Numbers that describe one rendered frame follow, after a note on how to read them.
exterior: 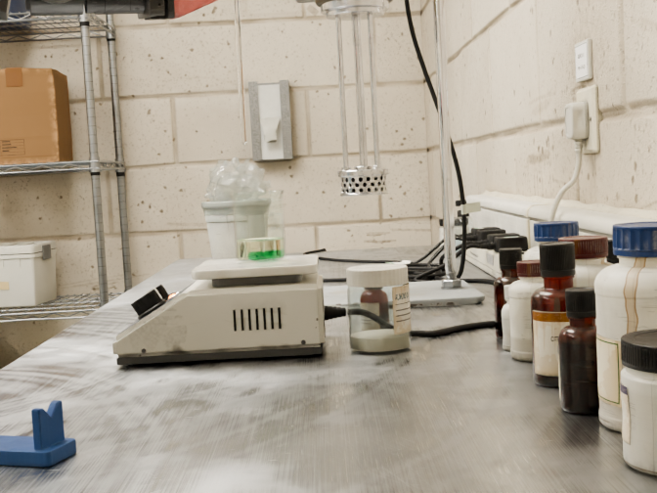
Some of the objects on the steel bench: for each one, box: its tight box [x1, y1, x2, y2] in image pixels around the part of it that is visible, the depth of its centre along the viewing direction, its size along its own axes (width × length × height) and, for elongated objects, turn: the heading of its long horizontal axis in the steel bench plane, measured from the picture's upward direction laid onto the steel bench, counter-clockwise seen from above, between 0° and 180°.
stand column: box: [433, 0, 462, 290], centre depth 132 cm, size 3×3×70 cm
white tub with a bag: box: [201, 157, 271, 260], centre depth 205 cm, size 14×14×21 cm
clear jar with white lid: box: [346, 264, 412, 354], centre depth 97 cm, size 6×6×8 cm
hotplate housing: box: [112, 272, 346, 366], centre depth 101 cm, size 22×13×8 cm
